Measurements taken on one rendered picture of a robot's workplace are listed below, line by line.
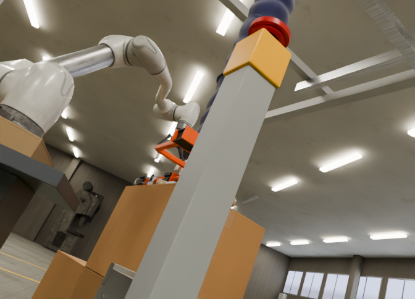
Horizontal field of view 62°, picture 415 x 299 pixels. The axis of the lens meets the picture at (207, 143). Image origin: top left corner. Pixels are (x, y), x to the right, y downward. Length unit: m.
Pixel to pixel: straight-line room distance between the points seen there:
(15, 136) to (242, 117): 0.70
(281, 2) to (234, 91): 1.62
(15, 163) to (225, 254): 0.77
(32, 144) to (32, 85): 0.23
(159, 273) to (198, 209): 0.09
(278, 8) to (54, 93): 1.30
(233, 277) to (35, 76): 0.96
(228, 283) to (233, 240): 0.15
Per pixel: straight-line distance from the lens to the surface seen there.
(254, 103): 0.51
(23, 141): 1.04
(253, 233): 1.41
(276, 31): 0.59
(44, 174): 0.91
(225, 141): 0.46
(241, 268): 1.38
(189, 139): 1.19
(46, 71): 1.22
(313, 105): 4.46
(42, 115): 1.18
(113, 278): 0.99
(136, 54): 1.64
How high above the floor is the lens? 0.62
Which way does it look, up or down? 22 degrees up
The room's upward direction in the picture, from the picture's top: 24 degrees clockwise
